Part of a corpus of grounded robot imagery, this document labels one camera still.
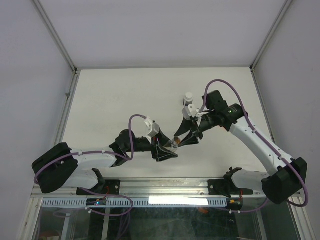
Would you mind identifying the aluminium frame right post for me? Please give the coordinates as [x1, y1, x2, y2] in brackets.
[249, 0, 295, 72]

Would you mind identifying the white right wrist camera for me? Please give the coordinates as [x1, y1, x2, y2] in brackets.
[182, 104, 203, 120]

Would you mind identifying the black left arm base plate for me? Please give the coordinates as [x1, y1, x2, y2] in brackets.
[89, 179, 121, 195]

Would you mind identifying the aluminium mounting rail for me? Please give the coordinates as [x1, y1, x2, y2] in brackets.
[31, 176, 300, 198]

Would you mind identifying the aluminium frame left post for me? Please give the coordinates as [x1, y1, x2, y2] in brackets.
[31, 0, 78, 73]

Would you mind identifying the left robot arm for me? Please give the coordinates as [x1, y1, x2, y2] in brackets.
[31, 129, 181, 195]

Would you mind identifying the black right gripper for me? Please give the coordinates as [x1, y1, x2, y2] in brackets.
[174, 110, 217, 147]

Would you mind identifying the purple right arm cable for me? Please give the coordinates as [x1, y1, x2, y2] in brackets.
[199, 79, 310, 207]

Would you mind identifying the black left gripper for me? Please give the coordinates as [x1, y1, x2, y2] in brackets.
[125, 128, 178, 161]

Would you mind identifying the aluminium frame post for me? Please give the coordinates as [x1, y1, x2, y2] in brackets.
[249, 0, 295, 72]
[31, 0, 78, 73]

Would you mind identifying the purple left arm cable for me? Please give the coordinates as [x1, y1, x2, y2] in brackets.
[33, 114, 151, 186]

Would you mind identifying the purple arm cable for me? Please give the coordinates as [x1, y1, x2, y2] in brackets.
[199, 79, 310, 207]
[33, 114, 151, 186]

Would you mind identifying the clear glass pill vial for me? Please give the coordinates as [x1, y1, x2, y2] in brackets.
[164, 139, 179, 153]

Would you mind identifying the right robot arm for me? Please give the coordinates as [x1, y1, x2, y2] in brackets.
[175, 90, 308, 205]

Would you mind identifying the white pill bottle blue label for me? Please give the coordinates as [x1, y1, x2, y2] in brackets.
[183, 92, 194, 107]

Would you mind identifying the grey slotted cable duct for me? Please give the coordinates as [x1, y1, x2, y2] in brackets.
[42, 196, 227, 209]

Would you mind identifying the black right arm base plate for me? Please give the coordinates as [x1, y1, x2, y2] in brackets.
[207, 178, 254, 198]

